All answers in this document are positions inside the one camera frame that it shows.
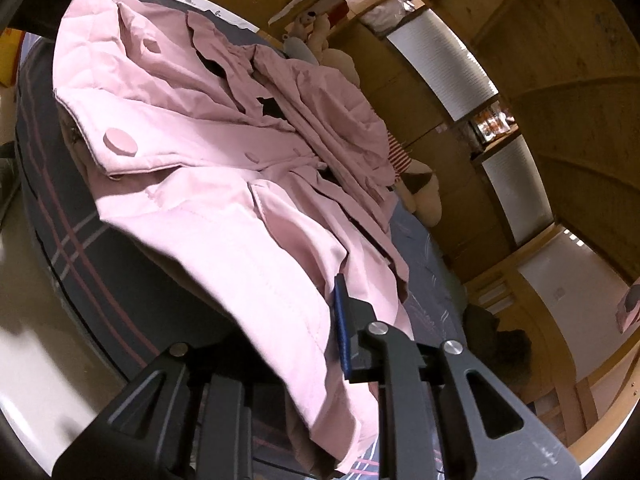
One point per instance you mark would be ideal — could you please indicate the plush doll in striped shirt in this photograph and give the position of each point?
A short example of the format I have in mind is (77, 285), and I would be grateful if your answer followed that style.
(425, 200)

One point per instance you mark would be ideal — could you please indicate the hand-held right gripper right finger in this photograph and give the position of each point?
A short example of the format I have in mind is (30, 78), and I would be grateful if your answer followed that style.
(341, 330)

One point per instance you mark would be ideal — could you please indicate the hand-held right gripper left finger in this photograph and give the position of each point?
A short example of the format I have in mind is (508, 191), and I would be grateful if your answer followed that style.
(150, 410)

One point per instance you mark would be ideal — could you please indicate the small plush bear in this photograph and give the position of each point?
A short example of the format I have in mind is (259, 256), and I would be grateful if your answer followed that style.
(312, 25)

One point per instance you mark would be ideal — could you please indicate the plaid blue blanket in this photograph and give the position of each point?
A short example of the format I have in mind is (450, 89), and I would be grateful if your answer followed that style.
(60, 240)

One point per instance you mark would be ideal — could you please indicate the wooden slatted bed rail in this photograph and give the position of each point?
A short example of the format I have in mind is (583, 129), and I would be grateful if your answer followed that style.
(492, 292)

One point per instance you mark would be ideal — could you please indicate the pink padded coat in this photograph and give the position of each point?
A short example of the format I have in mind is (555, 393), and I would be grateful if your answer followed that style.
(200, 210)

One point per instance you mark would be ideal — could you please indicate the white plastic-wrapped clothes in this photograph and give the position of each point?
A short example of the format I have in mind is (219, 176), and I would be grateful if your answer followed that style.
(395, 12)

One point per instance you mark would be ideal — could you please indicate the colourful packets on shelf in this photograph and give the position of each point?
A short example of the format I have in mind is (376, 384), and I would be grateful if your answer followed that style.
(492, 122)

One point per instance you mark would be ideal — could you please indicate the wooden bed headboard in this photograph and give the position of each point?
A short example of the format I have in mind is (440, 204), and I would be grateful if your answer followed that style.
(425, 95)

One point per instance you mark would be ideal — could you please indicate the pink bag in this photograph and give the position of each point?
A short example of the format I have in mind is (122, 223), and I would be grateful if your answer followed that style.
(629, 310)

